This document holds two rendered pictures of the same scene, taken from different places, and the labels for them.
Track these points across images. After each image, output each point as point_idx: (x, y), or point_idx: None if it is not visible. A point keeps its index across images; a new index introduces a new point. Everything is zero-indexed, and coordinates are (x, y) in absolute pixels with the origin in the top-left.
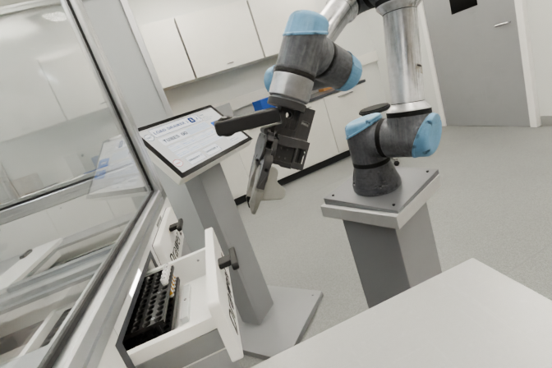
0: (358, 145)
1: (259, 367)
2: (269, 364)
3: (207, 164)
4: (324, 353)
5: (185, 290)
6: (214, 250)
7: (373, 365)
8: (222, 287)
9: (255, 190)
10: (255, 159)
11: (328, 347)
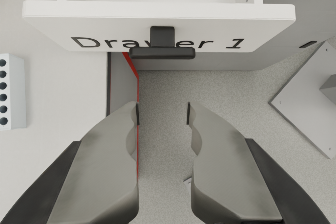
0: None
1: (101, 67)
2: (99, 77)
3: None
4: (80, 126)
5: None
6: (183, 20)
7: (47, 159)
8: (100, 29)
9: (84, 135)
10: (272, 221)
11: (85, 132)
